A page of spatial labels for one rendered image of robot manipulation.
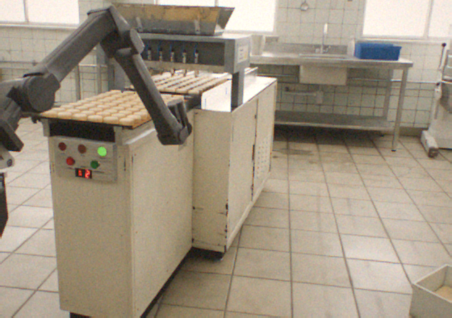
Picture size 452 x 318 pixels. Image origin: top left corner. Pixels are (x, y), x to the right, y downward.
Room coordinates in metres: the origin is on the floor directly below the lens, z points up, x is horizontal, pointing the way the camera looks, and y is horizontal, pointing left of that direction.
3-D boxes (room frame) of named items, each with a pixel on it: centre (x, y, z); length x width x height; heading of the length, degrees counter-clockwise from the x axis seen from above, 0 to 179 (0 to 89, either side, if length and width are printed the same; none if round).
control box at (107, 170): (1.60, 0.47, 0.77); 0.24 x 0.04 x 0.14; 74
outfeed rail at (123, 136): (2.51, 0.06, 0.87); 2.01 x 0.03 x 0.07; 164
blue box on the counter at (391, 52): (4.84, -1.59, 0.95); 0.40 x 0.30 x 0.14; 85
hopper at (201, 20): (2.44, 0.23, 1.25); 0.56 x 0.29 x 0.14; 74
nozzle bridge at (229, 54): (2.44, 0.23, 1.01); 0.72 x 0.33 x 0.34; 74
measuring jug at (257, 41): (4.89, -0.39, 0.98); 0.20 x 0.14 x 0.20; 33
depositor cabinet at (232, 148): (2.89, 0.10, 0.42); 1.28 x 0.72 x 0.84; 164
